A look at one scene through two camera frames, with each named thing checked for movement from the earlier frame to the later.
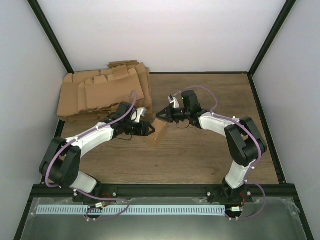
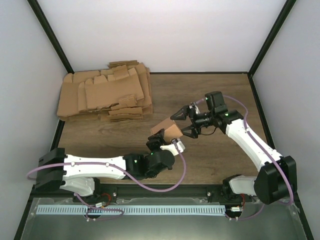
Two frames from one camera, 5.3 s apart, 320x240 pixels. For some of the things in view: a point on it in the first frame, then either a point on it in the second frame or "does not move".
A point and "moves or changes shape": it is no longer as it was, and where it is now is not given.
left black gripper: (143, 130) to (155, 139)
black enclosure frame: (250, 73) does not move
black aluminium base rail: (42, 192) does not move
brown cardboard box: (158, 125) moves or changes shape
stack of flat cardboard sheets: (92, 95) does not move
